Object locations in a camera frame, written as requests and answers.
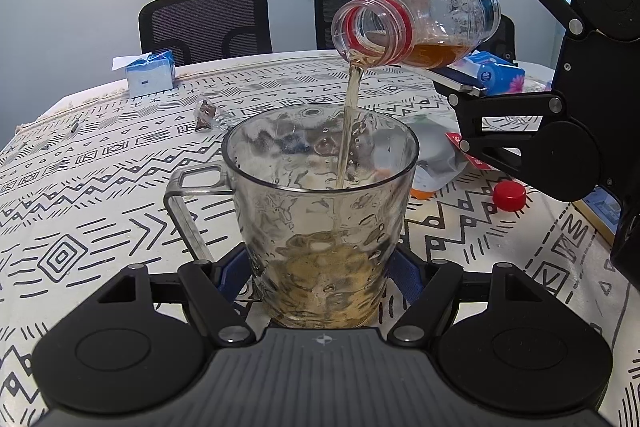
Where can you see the patterned white tablecloth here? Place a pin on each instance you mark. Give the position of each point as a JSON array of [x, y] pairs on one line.
[[100, 187]]

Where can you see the blue white tissue box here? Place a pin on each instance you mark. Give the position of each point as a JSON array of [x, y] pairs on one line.
[[150, 76]]

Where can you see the blue floral tissue pack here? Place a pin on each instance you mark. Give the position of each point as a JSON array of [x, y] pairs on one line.
[[502, 74]]

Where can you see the small clear brown wrapper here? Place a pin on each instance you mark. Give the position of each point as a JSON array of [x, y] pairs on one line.
[[207, 114]]

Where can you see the clear plastic tea bottle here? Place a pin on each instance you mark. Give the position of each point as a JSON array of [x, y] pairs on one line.
[[440, 14]]

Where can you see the clear glass mug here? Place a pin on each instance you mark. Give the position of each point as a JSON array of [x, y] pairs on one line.
[[320, 232]]

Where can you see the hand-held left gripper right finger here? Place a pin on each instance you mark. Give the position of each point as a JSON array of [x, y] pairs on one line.
[[407, 278]]

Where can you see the white orange foil pouch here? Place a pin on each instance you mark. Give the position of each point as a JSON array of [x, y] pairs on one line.
[[435, 157]]

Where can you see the red bottle cap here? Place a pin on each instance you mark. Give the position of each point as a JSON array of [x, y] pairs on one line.
[[509, 196]]

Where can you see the black mesh office chair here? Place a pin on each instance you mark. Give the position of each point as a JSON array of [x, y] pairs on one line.
[[332, 9], [507, 39], [205, 24]]

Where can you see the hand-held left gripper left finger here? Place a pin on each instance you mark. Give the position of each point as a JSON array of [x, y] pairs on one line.
[[231, 274]]

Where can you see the blue framed box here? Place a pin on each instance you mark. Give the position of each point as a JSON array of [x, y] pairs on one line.
[[597, 214]]

